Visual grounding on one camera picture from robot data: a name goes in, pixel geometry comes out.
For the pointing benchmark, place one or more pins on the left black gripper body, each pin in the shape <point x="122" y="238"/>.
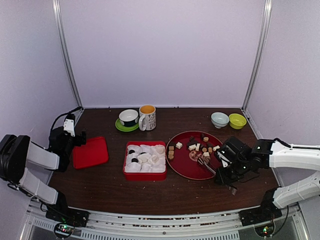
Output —
<point x="78" y="135"/>

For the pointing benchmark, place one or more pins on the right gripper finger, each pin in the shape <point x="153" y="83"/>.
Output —
<point x="221" y="178"/>
<point x="218" y="155"/>

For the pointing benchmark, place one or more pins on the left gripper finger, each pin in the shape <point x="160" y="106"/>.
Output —
<point x="80" y="142"/>
<point x="83" y="135"/>

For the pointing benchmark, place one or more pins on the metal base rail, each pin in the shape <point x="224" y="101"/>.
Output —
<point x="224" y="225"/>

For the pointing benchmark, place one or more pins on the round red tray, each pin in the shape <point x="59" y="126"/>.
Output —
<point x="185" y="161"/>

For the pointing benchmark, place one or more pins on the dark chocolate top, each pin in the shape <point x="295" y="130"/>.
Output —
<point x="192" y="138"/>

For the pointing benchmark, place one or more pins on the white and dark cup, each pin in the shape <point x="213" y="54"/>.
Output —
<point x="128" y="117"/>

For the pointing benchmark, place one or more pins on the metal tongs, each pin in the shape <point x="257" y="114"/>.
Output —
<point x="206" y="164"/>

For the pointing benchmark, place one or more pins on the white heart chocolate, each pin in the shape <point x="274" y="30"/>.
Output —
<point x="154" y="159"/>

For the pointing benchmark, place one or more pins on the white patterned mug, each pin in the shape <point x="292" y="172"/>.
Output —
<point x="147" y="118"/>

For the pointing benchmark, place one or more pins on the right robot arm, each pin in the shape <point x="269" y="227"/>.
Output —
<point x="275" y="153"/>

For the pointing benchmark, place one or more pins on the red box lid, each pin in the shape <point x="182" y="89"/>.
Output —
<point x="93" y="153"/>

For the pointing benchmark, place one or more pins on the white paper liner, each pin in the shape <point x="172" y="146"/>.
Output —
<point x="147" y="167"/>

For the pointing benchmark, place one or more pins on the red chocolate box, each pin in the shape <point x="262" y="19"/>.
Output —
<point x="145" y="176"/>

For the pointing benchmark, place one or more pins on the lime green bowl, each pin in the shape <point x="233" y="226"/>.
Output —
<point x="237" y="121"/>

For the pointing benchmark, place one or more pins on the white square chocolate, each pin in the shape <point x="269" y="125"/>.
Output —
<point x="179" y="145"/>

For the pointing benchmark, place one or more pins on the green saucer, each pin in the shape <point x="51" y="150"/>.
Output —
<point x="123" y="128"/>

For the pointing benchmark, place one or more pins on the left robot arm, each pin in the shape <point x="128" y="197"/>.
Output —
<point x="24" y="163"/>

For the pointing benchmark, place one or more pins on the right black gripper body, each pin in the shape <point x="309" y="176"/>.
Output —
<point x="239" y="169"/>

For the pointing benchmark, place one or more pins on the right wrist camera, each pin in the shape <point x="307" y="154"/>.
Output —
<point x="225" y="162"/>

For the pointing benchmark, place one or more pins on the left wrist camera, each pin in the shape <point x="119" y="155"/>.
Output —
<point x="69" y="124"/>

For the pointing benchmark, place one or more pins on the light blue bowl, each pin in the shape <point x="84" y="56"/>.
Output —
<point x="219" y="119"/>

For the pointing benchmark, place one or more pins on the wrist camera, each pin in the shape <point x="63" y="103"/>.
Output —
<point x="69" y="124"/>
<point x="225" y="162"/>

